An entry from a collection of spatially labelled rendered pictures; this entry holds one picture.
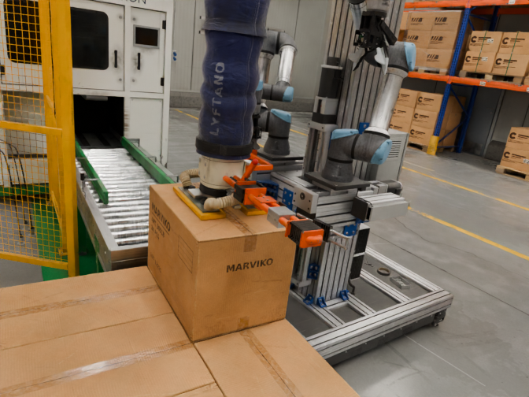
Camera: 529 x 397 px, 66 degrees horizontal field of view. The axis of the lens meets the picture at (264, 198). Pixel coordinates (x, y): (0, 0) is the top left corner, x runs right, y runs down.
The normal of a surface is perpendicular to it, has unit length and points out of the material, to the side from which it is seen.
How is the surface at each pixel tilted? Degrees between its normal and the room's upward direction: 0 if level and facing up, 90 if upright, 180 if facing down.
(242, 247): 90
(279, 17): 90
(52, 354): 0
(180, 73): 90
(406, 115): 90
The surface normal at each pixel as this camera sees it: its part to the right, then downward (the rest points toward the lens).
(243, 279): 0.49, 0.33
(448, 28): -0.83, 0.08
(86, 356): 0.11, -0.94
